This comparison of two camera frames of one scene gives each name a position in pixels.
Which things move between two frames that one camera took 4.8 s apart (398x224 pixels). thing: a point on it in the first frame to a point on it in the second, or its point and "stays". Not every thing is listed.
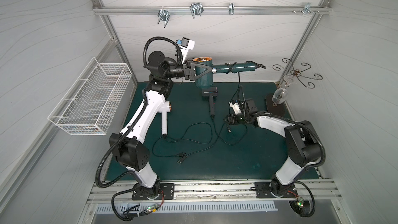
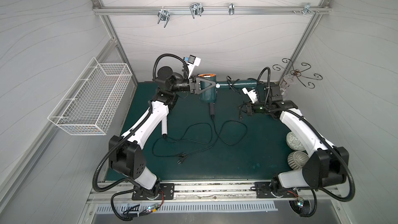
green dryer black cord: [235, 67] to [230, 81]
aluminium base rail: [243, 192] stays
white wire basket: [89, 106] stays
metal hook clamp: [307, 7] stays
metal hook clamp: [231, 8] stays
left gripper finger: [193, 77] to [198, 92]
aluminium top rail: [185, 10] stays
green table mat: [201, 144] stays
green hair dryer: [206, 81] to [209, 95]
